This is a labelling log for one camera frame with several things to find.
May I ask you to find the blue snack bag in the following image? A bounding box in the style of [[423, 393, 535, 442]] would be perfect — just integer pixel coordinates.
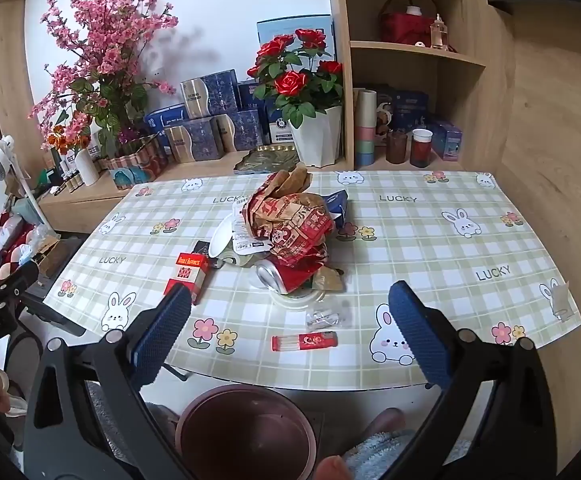
[[321, 189, 351, 238]]

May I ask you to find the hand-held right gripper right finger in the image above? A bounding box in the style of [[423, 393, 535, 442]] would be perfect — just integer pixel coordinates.
[[388, 280, 559, 480]]

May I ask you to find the light blue carton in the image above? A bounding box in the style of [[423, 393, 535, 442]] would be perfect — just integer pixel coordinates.
[[256, 15, 334, 61]]

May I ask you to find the red rose plant white pot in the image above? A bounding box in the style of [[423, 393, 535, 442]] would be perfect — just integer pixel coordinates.
[[246, 29, 345, 168]]

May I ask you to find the brown paper bag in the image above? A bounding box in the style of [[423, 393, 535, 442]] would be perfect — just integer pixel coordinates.
[[258, 162, 314, 201]]

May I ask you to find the white bottle vase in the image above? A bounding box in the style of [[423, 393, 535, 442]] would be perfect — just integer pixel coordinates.
[[74, 146, 100, 186]]

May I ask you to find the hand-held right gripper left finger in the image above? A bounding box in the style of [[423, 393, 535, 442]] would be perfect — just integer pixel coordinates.
[[23, 284, 194, 480]]

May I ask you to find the red basket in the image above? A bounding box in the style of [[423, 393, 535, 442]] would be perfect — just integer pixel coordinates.
[[378, 0, 439, 46]]

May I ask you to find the stack of blue gift boxes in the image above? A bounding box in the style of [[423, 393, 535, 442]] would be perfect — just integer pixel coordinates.
[[143, 70, 271, 163]]

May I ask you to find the dark blue printed box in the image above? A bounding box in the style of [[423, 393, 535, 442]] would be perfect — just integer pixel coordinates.
[[378, 85, 429, 131]]

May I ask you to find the orange flower bunch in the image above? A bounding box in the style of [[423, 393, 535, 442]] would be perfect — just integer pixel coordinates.
[[40, 115, 94, 153]]

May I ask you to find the red food wrapper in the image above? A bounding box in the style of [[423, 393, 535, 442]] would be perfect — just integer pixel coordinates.
[[240, 191, 334, 273]]

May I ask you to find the row of small brown bottles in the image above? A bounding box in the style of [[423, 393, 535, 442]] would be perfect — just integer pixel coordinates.
[[53, 170, 84, 196]]

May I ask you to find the white plastic lid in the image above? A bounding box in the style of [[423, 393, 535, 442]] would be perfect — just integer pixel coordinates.
[[270, 287, 331, 311]]

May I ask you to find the teal ceramic dish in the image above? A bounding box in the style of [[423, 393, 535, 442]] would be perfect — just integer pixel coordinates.
[[108, 167, 148, 191]]

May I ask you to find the striped woven basket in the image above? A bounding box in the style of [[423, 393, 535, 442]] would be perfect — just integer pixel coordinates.
[[98, 135, 168, 176]]

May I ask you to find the maroon plastic bin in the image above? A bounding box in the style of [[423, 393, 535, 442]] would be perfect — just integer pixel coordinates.
[[174, 385, 317, 480]]

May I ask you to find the red slim plastic case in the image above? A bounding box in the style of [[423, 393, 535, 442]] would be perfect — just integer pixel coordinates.
[[271, 331, 339, 352]]

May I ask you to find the small purple box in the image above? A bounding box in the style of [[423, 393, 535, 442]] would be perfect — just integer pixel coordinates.
[[428, 120, 464, 162]]

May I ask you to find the red cigarette pack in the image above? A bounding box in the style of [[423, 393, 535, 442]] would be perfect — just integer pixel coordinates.
[[164, 252, 210, 306]]

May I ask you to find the brown paper scrap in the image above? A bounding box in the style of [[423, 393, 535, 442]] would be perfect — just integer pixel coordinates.
[[313, 266, 346, 293]]

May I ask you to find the checked bunny tablecloth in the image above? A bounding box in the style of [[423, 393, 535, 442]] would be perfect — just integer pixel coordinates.
[[43, 170, 581, 391]]

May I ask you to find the wooden shelf unit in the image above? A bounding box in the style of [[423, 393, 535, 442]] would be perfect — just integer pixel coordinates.
[[325, 0, 516, 173]]

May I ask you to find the blue white carton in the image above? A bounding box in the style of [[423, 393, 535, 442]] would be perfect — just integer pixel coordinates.
[[268, 105, 296, 146]]

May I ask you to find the clear tape strip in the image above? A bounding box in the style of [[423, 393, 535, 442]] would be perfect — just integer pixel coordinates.
[[553, 280, 571, 321]]

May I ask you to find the small clear plastic wrapper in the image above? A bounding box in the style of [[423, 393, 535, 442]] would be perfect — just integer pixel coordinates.
[[305, 307, 351, 328]]

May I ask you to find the person's knee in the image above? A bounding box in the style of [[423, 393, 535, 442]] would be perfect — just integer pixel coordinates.
[[361, 407, 406, 441]]

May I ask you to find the white rimmed red cup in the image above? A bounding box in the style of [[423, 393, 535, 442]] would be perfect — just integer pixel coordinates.
[[411, 128, 434, 167]]

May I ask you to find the stack of pastel cups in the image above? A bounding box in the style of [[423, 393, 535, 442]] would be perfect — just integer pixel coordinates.
[[353, 87, 377, 170]]

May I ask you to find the brown cardboard box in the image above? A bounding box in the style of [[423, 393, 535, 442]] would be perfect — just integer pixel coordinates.
[[33, 237, 76, 278]]

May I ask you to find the red patterned cloth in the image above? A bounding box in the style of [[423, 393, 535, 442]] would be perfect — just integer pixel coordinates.
[[0, 210, 36, 296]]

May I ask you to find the red drink can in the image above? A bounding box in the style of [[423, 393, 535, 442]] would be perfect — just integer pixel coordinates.
[[255, 258, 321, 295]]

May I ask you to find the clear glass bottle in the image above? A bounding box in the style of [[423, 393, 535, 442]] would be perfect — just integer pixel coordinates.
[[431, 14, 449, 51]]

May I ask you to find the wooden wall shelf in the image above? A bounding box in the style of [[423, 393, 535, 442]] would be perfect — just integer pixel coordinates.
[[0, 0, 36, 141]]

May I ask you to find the gold tray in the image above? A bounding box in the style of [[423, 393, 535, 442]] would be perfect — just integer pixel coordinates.
[[233, 143, 299, 175]]

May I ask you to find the dark red glass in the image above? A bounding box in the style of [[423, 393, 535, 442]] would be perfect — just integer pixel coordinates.
[[385, 130, 409, 164]]

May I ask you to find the pink blossom plant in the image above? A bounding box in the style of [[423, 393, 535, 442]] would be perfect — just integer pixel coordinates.
[[28, 0, 178, 161]]

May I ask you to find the light blue fluffy robe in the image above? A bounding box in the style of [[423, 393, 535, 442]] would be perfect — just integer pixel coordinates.
[[343, 430, 471, 480]]

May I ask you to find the white paper receipt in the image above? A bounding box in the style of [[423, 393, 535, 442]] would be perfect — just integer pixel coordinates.
[[230, 202, 271, 256]]

